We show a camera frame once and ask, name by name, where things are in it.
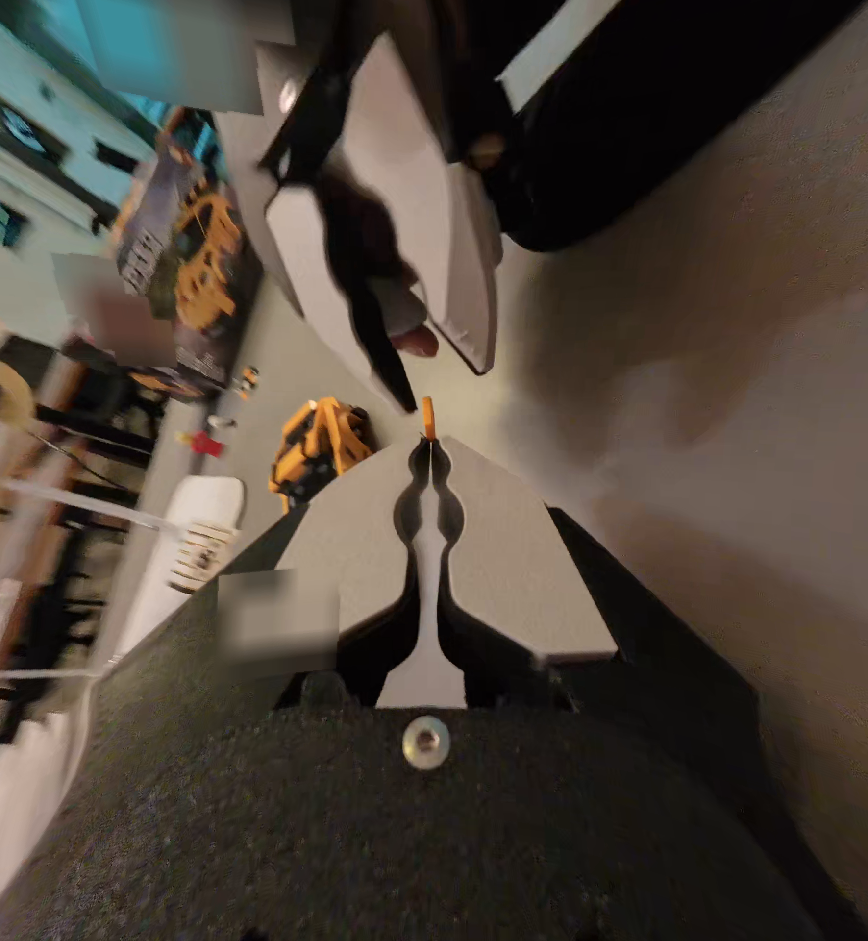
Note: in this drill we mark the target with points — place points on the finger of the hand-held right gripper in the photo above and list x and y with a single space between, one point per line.
298 250
419 206

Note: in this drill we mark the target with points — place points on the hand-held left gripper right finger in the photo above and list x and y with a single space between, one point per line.
514 573

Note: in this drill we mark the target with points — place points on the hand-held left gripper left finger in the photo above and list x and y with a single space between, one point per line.
353 529

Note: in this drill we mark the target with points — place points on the orange lego car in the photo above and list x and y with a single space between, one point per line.
309 448

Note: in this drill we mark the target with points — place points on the small orange lego tile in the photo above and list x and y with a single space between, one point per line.
428 419

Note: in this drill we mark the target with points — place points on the lego set box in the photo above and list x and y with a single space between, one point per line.
206 257

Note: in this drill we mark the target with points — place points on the red lego minifigure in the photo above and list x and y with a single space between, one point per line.
206 443

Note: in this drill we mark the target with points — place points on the person's right hand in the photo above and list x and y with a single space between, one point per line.
415 342

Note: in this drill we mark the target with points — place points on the booklet stand with white base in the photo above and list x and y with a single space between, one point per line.
206 500

